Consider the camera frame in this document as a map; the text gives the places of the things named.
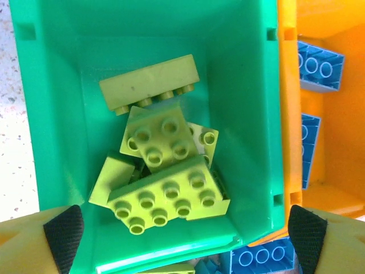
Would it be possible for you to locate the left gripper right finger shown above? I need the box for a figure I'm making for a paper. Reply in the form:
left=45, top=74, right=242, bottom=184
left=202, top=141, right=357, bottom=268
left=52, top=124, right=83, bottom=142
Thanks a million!
left=288, top=204, right=365, bottom=274

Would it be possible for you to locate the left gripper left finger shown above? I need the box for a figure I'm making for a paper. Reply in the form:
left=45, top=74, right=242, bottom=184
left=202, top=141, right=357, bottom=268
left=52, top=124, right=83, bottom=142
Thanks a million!
left=0, top=204, right=85, bottom=274

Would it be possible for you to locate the blue lego brick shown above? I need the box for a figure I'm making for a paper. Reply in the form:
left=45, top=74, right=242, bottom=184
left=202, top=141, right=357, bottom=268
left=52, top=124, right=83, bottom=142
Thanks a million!
left=301, top=113, right=322, bottom=190
left=296, top=41, right=346, bottom=94
left=193, top=255, right=229, bottom=274
left=229, top=237, right=296, bottom=271

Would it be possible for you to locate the small lime green lego brick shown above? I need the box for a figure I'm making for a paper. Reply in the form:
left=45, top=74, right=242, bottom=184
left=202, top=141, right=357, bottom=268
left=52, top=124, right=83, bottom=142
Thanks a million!
left=119, top=104, right=198, bottom=174

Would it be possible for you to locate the orange plastic bin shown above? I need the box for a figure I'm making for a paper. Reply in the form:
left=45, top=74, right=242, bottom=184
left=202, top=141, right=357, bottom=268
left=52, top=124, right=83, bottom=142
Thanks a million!
left=248, top=0, right=365, bottom=248

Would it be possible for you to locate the green plastic bin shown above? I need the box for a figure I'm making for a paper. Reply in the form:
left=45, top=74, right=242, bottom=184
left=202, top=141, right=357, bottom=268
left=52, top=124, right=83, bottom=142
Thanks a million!
left=11, top=0, right=286, bottom=274

